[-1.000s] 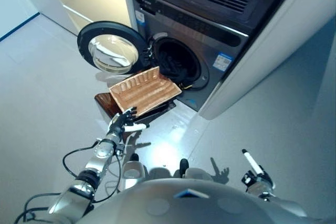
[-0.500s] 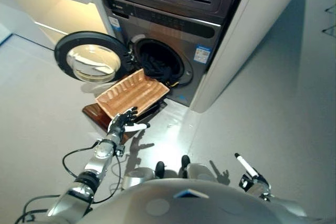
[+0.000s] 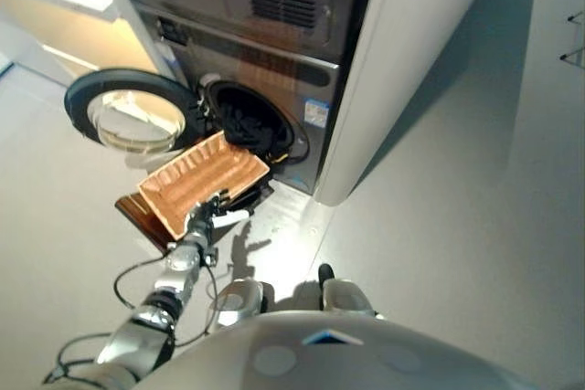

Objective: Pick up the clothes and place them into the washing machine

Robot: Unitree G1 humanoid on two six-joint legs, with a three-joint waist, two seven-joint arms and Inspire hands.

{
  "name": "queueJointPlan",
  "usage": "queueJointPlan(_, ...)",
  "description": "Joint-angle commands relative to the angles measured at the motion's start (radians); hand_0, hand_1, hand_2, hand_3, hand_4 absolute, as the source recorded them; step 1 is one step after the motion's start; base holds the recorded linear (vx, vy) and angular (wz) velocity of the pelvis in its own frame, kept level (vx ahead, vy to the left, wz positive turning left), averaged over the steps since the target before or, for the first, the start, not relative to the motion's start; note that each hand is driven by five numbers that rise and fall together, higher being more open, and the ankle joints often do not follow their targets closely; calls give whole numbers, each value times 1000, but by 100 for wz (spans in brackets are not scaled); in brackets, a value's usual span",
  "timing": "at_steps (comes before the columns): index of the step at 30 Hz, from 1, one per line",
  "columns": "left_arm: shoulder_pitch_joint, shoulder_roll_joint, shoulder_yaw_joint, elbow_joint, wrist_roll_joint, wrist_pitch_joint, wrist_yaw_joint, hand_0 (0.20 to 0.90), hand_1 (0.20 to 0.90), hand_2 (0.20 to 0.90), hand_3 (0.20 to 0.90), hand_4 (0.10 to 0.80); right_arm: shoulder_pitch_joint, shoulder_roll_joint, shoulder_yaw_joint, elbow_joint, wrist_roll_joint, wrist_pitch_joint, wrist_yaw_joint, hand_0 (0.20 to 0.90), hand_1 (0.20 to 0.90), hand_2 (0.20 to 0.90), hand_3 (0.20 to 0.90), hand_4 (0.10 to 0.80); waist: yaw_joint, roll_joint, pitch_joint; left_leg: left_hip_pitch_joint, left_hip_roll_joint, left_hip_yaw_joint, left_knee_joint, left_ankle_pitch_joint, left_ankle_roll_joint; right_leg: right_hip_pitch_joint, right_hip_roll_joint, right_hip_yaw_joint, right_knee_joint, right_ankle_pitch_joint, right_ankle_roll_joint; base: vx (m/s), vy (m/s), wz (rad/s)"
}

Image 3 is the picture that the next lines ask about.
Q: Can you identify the black left elbow cable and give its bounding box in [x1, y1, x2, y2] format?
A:
[43, 332, 113, 385]

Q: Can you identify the wicker laundry basket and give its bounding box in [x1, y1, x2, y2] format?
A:
[136, 130, 271, 241]

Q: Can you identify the silver left robot leg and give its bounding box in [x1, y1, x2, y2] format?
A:
[212, 278, 267, 332]

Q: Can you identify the dark grey washing machine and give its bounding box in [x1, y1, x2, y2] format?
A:
[102, 0, 381, 197]

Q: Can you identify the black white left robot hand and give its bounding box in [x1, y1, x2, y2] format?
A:
[184, 187, 250, 246]

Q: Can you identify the dark detergent drawer front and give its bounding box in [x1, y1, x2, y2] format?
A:
[157, 17, 191, 47]

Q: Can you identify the silver right robot leg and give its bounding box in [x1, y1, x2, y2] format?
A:
[319, 279, 386, 321]

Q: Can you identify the blue bordered info sticker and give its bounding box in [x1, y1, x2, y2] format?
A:
[303, 98, 331, 127]

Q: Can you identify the silver robot leg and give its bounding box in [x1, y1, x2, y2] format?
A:
[319, 279, 386, 321]
[212, 278, 267, 332]

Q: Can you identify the black garment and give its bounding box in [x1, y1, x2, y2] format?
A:
[218, 101, 281, 156]

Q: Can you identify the white cabinet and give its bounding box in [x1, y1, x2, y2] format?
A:
[0, 0, 171, 88]

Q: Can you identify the grey robot torso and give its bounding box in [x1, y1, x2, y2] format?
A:
[136, 311, 541, 390]

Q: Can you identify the white tall side panel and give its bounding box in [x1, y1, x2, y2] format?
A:
[314, 0, 505, 206]

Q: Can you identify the round glass washing machine door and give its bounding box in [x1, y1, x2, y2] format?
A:
[63, 68, 198, 156]

